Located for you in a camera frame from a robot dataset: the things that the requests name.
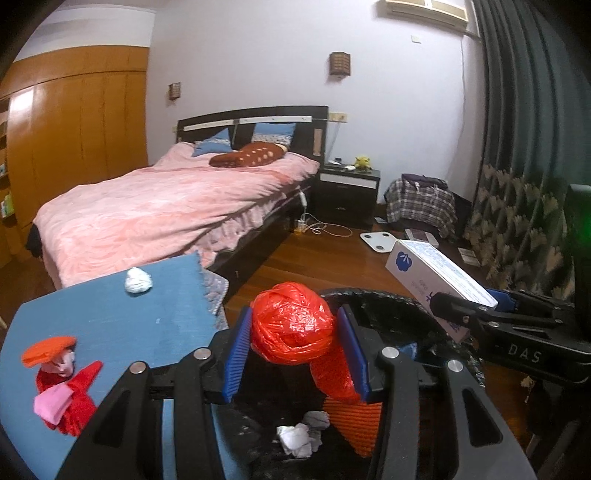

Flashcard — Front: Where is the red cloth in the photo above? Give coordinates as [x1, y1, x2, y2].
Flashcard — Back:
[34, 360, 103, 437]

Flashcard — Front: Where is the blue patterned pillow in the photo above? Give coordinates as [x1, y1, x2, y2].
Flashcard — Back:
[250, 122, 296, 147]

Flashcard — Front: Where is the dark purple bag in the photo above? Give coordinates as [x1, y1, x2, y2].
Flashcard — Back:
[401, 173, 448, 191]

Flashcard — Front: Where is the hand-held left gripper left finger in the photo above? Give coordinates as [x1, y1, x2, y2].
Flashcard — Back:
[55, 305, 254, 480]

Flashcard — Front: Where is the black cloth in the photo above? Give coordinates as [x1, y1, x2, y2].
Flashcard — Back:
[25, 224, 44, 259]

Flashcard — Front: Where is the blue table mat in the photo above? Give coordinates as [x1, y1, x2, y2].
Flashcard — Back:
[0, 251, 232, 480]

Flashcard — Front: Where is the dark wooden bed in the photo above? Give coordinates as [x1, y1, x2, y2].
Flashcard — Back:
[25, 106, 329, 301]

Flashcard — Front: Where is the wooden wardrobe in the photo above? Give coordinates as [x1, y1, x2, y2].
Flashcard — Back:
[0, 45, 151, 268]

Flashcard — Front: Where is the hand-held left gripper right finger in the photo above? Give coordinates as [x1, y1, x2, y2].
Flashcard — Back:
[337, 305, 539, 480]

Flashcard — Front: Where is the dark patterned curtain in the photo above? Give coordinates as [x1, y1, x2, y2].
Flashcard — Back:
[462, 0, 591, 374]

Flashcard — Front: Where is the orange cloth piece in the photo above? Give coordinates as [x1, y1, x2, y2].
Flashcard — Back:
[21, 336, 78, 368]

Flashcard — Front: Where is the pink blanket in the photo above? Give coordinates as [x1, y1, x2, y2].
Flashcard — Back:
[32, 142, 320, 289]

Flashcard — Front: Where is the black white nightstand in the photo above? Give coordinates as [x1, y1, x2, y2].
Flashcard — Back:
[318, 161, 382, 227]

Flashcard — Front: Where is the red plastic bag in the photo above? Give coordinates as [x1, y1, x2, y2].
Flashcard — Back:
[249, 281, 361, 402]

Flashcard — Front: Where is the white bathroom scale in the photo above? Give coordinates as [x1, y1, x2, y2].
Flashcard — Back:
[360, 232, 399, 254]

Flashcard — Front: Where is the white air conditioner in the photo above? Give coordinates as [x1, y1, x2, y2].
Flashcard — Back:
[379, 0, 469, 33]

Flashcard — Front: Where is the pink cloth piece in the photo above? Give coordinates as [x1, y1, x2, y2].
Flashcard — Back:
[33, 383, 70, 425]

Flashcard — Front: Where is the white charging cable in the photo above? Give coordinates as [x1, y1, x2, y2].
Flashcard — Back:
[302, 220, 354, 237]

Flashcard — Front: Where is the grey white tissue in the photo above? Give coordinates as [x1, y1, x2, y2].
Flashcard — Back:
[276, 411, 331, 459]

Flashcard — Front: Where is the white box with blue print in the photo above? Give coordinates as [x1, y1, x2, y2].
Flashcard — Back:
[385, 239, 499, 342]

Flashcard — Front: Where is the brown dotted pillow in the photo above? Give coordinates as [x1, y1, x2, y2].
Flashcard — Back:
[209, 142, 289, 168]

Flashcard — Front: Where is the black bag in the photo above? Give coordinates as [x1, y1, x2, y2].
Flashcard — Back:
[455, 191, 474, 238]

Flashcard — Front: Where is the orange mesh sleeve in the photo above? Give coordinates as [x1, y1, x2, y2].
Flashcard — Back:
[323, 399, 384, 457]

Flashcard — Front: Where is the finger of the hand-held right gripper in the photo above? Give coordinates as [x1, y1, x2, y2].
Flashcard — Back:
[485, 287, 575, 324]
[426, 292, 495, 335]

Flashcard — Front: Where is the white scale with dark panel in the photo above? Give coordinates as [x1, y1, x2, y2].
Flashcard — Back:
[404, 228, 439, 247]

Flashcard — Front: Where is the grey quilted cloth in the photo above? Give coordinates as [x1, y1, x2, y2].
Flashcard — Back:
[201, 270, 230, 330]

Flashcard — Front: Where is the black trash bin with bag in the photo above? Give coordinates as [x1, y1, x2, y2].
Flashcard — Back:
[217, 287, 485, 480]

